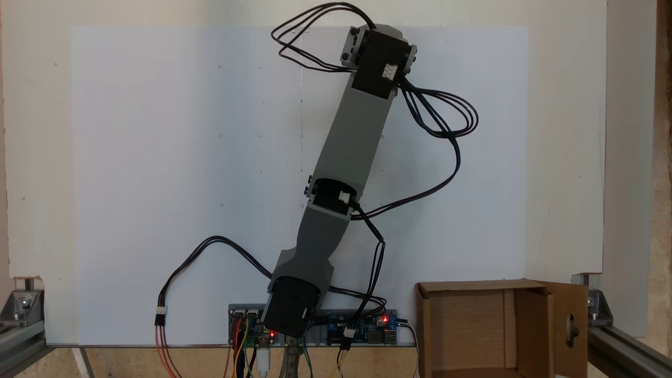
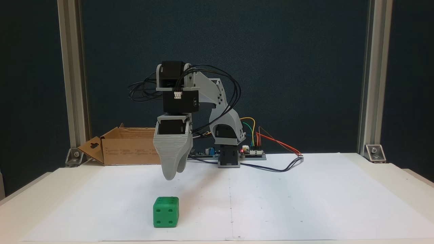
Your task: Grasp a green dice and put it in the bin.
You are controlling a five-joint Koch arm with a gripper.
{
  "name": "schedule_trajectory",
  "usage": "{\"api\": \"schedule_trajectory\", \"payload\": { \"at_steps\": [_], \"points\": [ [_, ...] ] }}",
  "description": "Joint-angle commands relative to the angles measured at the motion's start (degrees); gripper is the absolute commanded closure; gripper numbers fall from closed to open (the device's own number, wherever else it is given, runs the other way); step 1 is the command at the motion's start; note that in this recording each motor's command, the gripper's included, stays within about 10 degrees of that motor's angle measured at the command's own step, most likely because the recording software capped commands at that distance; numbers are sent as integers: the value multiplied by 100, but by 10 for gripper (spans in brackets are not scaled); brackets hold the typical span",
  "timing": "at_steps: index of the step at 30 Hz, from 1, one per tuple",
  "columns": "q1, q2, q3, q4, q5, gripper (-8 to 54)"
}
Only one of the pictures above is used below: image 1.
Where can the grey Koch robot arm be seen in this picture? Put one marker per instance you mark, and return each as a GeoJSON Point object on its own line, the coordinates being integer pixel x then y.
{"type": "Point", "coordinates": [357, 136]}

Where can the blue circuit board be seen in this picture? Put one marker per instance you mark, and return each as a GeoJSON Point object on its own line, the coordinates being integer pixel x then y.
{"type": "Point", "coordinates": [362, 328]}

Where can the circuit board with white connectors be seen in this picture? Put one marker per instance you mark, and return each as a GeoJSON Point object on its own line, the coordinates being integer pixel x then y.
{"type": "Point", "coordinates": [249, 331]}

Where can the metal base clamp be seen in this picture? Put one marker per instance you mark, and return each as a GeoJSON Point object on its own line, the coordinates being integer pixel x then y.
{"type": "Point", "coordinates": [291, 362]}

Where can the white paper sheet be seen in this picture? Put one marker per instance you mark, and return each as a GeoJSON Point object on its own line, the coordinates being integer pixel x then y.
{"type": "Point", "coordinates": [157, 157]}

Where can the brown cardboard box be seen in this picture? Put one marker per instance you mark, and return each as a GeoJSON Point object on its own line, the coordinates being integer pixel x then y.
{"type": "Point", "coordinates": [467, 331]}

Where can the grey board mount plate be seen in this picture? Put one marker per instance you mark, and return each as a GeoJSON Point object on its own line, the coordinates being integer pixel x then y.
{"type": "Point", "coordinates": [247, 306]}

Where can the metal corner bracket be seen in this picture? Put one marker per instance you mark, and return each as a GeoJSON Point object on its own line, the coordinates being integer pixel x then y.
{"type": "Point", "coordinates": [598, 307]}
{"type": "Point", "coordinates": [23, 304]}

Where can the aluminium frame post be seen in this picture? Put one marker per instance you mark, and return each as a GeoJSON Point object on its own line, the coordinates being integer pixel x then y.
{"type": "Point", "coordinates": [625, 352]}
{"type": "Point", "coordinates": [18, 341]}

